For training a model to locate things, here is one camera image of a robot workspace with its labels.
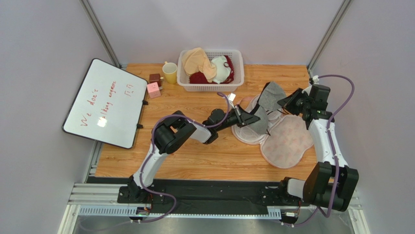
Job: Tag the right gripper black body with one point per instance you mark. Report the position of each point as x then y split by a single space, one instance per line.
292 101

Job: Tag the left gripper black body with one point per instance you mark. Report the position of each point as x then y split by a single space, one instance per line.
232 119

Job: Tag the grey bra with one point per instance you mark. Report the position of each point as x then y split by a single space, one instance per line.
267 101

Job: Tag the floral pink laundry bag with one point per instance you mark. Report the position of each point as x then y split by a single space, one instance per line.
284 143

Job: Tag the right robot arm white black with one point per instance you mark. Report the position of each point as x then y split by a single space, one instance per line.
332 182

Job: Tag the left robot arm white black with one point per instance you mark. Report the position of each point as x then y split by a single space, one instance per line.
168 135

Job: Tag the white bra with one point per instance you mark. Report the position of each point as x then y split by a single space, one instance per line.
223 69

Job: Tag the dark red bra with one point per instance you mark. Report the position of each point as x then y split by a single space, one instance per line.
199 77

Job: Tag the beige bra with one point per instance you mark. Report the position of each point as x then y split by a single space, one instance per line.
196 60

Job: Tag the white plastic basket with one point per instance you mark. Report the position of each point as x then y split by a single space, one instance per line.
239 74

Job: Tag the yellow mug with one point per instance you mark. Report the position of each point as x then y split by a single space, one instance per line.
170 72

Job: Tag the pink cube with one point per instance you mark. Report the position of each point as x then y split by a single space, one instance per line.
153 90

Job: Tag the dark red cube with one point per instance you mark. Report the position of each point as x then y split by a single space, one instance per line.
156 78

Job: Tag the whiteboard with red writing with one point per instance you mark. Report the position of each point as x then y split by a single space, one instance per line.
108 105

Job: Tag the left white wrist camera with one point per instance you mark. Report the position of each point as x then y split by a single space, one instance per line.
231 97

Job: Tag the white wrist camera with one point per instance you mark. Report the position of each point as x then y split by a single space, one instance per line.
314 80
231 97

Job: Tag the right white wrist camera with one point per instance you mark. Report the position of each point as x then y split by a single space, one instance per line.
314 80

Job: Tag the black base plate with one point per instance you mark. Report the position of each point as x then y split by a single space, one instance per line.
209 197

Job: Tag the aluminium frame rail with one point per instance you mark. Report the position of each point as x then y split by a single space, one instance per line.
98 198

